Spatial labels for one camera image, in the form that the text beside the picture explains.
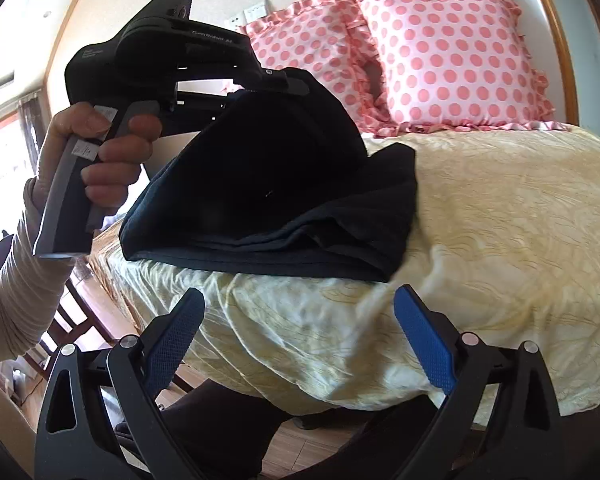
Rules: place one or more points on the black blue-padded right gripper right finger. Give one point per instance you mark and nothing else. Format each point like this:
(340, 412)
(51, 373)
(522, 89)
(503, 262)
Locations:
(523, 438)

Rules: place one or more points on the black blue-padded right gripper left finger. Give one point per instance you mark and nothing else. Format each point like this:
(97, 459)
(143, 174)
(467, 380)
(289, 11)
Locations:
(75, 438)

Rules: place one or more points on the black pants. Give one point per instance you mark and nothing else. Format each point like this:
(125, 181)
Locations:
(279, 185)

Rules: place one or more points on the beige sleeved left forearm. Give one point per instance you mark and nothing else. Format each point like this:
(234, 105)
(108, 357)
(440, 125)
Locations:
(30, 287)

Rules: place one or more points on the person's left hand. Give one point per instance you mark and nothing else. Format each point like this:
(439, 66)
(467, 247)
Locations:
(106, 181)

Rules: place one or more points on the left pink polka-dot pillow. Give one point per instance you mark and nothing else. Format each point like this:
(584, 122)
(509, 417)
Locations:
(331, 40)

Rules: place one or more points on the pink polka-dot pillow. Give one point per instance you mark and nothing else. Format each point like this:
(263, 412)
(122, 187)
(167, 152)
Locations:
(455, 65)
(331, 40)

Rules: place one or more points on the yellow patterned bed cover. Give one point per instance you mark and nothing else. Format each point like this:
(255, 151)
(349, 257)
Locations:
(506, 244)

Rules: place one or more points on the right pink polka-dot pillow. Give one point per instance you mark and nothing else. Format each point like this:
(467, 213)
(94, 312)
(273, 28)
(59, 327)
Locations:
(455, 65)

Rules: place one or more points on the white wall socket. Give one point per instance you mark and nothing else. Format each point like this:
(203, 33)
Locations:
(257, 11)

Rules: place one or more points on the wooden door frame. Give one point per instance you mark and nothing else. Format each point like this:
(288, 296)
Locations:
(575, 28)

